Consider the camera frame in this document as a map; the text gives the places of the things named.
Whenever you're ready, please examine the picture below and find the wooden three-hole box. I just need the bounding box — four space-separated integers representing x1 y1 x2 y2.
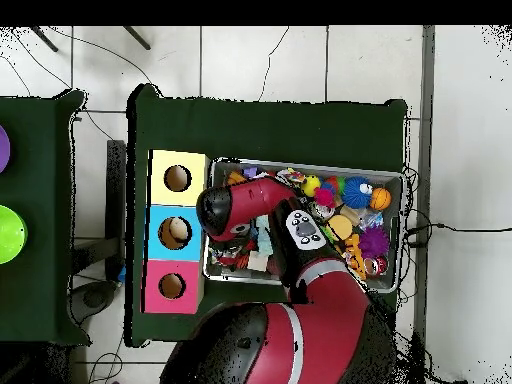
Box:
141 149 211 315

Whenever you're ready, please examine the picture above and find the plain wooden cube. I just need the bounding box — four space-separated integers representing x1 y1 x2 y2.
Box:
247 250 269 271

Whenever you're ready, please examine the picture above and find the pink spiky rubber ball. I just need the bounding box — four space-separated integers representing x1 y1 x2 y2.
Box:
314 186 337 209

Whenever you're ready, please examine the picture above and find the orange toy burger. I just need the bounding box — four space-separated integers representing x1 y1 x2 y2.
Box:
325 214 354 242

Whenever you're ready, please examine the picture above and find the clear mesh toy bin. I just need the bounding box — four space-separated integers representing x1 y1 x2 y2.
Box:
202 156 404 294

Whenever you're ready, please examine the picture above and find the orange basketball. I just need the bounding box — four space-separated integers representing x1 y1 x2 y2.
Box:
368 186 393 212

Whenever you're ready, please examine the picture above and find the black power cable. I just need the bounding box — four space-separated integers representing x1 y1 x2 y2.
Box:
403 222 512 246

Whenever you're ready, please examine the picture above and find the lime green bowl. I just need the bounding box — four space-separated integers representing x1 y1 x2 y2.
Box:
0 204 29 265

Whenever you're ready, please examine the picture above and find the purple spiky rubber ball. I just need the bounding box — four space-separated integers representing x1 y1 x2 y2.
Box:
358 225 391 260

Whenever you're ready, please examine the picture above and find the yellow smiley ball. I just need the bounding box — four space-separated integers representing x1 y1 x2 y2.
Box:
300 174 322 198

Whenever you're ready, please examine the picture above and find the purple bowl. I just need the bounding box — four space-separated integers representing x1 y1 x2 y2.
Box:
0 124 12 175

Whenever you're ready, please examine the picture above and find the black upright panel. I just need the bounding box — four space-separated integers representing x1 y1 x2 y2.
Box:
104 139 128 277

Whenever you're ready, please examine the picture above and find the dark green tablecloth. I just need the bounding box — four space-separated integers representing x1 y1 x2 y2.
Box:
0 89 91 347
123 83 409 348

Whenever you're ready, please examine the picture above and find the blue googly-eyed spiky ball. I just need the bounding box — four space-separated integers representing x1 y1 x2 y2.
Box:
340 176 374 210

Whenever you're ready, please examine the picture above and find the black tripod leg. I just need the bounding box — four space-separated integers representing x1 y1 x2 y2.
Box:
122 25 152 51
29 25 59 53

